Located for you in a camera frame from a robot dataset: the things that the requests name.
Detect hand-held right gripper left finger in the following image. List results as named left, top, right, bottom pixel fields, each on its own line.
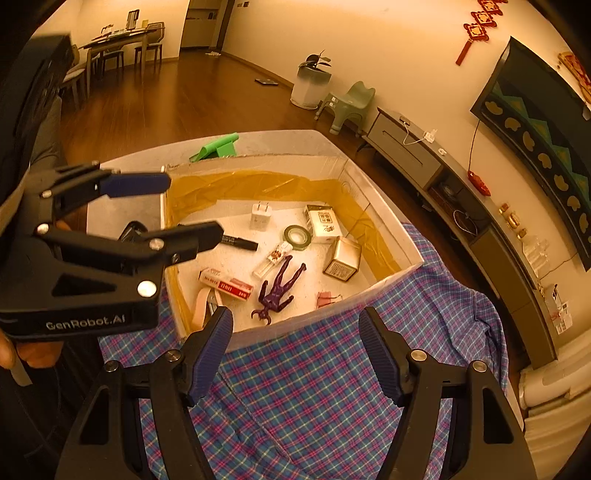
left=55, top=305, right=235, bottom=480

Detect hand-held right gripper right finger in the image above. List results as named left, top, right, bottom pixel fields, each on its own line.
left=358, top=307, right=539, bottom=480

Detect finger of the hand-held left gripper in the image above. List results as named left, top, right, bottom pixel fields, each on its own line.
left=36, top=220, right=226, bottom=304
left=28, top=161, right=172, bottom=223

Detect white foam box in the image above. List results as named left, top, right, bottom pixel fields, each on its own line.
left=159, top=154, right=426, bottom=354

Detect black marker pen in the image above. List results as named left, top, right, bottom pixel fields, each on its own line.
left=221, top=234, right=259, bottom=252

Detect red and white pack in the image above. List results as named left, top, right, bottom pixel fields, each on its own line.
left=198, top=268, right=254, bottom=301

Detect white charger plug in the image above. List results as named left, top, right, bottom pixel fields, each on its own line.
left=249, top=200, right=271, bottom=232

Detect small clear bottle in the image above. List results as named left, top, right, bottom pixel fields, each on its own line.
left=252, top=243, right=293, bottom=278

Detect purple action figure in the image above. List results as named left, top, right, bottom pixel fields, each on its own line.
left=250, top=255, right=308, bottom=326

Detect clear tape roll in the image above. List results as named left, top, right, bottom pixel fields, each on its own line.
left=283, top=224, right=315, bottom=251

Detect gold tin box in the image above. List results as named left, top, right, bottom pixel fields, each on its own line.
left=322, top=236, right=362, bottom=282

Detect white printed card box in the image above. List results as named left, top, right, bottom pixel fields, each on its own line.
left=303, top=204, right=341, bottom=244

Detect person's left hand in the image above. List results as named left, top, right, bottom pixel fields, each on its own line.
left=0, top=332, right=64, bottom=371

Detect black glasses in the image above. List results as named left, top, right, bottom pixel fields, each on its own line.
left=117, top=220, right=151, bottom=243

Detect blue plaid shirt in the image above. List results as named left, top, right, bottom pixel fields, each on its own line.
left=99, top=222, right=509, bottom=480

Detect green phone stand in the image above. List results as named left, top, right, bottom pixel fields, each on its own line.
left=188, top=132, right=241, bottom=162

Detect wooden dining chair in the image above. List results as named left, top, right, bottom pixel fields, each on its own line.
left=134, top=21, right=166, bottom=65
left=60, top=44, right=88, bottom=109
left=99, top=48, right=125, bottom=70

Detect dining table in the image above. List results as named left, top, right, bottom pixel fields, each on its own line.
left=78, top=23, right=167, bottom=81

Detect grey desk organizer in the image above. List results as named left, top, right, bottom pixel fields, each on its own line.
left=538, top=281, right=561, bottom=310

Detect white floor air conditioner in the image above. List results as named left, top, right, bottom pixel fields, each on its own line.
left=517, top=335, right=591, bottom=462

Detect white paper cards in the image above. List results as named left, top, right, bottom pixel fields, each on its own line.
left=545, top=295, right=573, bottom=333

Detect set of clear glasses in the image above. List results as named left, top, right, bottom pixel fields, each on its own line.
left=522, top=235, right=552, bottom=273

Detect white trash can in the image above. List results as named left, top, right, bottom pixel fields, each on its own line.
left=290, top=67, right=332, bottom=110

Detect red dish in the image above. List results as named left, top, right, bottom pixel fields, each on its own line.
left=467, top=169, right=492, bottom=195

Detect grey TV cabinet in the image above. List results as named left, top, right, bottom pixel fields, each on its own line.
left=362, top=107, right=573, bottom=370

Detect green plastic stool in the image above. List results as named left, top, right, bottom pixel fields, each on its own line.
left=315, top=80, right=376, bottom=137

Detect green potted plant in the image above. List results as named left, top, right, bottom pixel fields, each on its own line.
left=298, top=50, right=332, bottom=71

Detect television with patterned cover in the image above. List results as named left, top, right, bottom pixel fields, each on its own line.
left=470, top=36, right=591, bottom=272

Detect white coiled shelf cable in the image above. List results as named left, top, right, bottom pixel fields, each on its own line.
left=452, top=210, right=478, bottom=234

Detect black TV cable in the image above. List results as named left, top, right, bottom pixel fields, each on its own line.
left=466, top=121, right=482, bottom=172

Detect gold and red wall ornament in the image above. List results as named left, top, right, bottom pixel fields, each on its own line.
left=558, top=52, right=591, bottom=100

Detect red knot wall hanging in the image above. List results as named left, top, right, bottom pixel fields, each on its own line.
left=455, top=0, right=509, bottom=66

